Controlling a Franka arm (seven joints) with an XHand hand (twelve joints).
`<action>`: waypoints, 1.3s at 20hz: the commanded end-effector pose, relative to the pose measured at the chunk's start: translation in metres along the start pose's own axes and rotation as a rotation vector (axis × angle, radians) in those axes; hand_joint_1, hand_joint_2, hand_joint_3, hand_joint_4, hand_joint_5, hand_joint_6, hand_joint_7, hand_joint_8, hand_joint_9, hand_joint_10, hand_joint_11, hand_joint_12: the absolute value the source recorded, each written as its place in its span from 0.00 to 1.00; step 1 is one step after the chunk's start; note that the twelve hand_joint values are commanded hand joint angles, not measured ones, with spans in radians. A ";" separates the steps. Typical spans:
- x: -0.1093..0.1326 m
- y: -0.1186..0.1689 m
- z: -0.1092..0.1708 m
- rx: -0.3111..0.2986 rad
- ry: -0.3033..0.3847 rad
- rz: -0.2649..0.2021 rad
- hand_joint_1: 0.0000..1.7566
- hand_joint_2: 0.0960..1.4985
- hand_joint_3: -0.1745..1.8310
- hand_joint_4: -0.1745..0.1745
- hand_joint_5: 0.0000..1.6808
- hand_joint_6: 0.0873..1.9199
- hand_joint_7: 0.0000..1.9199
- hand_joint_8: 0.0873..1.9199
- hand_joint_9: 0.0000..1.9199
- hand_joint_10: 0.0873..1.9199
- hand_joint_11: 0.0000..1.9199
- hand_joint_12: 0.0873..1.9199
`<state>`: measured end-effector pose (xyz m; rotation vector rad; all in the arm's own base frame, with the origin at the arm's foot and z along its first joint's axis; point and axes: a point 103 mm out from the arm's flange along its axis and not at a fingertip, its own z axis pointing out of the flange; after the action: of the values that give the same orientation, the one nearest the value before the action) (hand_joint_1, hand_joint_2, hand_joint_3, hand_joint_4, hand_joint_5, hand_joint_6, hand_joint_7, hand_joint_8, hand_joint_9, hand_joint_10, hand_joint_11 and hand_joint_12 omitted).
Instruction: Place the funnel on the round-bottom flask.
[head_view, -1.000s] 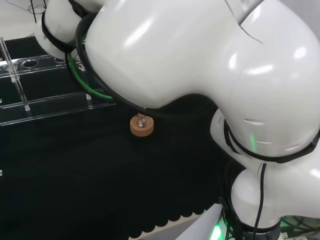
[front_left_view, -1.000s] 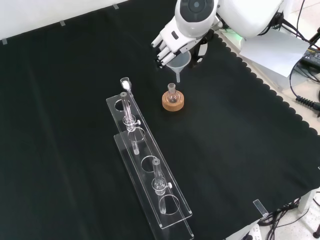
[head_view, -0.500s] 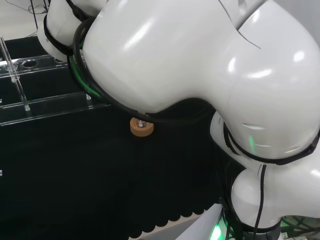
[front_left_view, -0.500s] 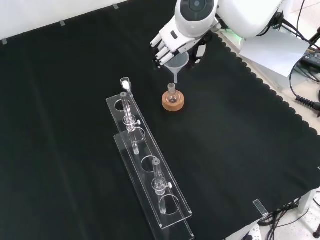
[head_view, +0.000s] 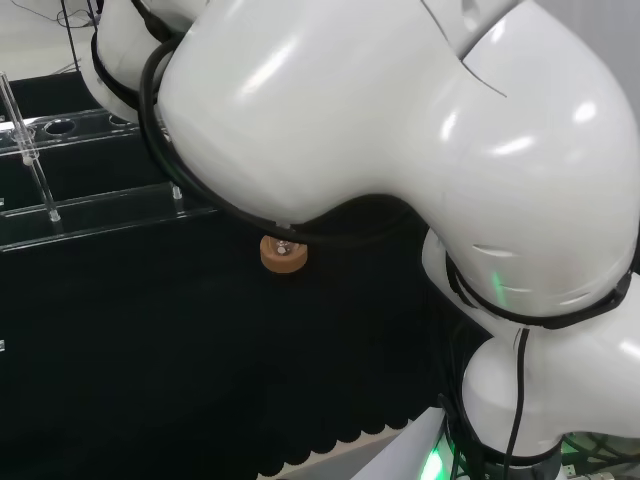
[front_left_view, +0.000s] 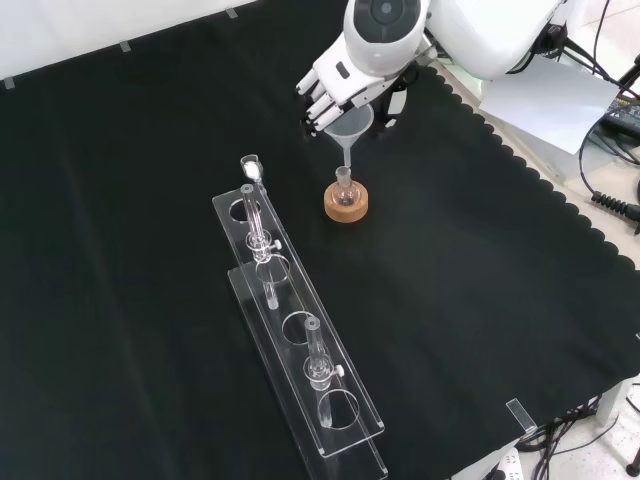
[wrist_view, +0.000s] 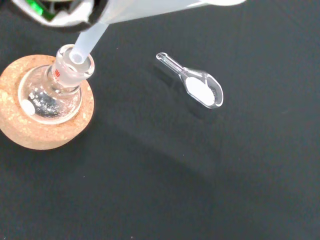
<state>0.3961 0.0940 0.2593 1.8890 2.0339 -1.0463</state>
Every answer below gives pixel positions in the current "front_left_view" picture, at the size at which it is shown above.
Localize black floor cable bundle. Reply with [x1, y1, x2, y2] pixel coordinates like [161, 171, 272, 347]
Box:
[517, 379, 640, 480]

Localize clear cloth clip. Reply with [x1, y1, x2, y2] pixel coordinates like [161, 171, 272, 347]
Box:
[505, 397, 537, 434]

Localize cork ring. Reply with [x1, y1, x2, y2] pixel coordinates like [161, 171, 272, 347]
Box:
[323, 181, 370, 224]

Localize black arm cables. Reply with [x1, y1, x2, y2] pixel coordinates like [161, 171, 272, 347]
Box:
[519, 0, 640, 101]

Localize glass weighing funnel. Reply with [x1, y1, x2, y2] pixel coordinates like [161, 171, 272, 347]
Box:
[239, 154, 268, 195]

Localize clear plastic funnel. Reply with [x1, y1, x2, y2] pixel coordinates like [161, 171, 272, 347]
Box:
[324, 103, 376, 171]

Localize pale board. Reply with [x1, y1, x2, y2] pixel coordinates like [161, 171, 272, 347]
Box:
[477, 58, 619, 157]

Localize clear acrylic funnel stand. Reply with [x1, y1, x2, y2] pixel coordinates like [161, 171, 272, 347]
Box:
[211, 182, 389, 480]

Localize black electronic box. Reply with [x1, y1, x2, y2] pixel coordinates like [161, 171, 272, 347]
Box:
[601, 91, 640, 135]

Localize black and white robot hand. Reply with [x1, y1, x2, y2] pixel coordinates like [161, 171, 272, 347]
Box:
[294, 0, 432, 138]

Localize black coiled cable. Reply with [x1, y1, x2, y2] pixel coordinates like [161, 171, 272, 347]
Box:
[578, 112, 640, 222]

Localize white power strip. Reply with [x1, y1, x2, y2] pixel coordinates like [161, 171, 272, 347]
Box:
[478, 446, 527, 480]

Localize glass round-bottom flask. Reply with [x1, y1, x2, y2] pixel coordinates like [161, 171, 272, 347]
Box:
[333, 166, 358, 208]

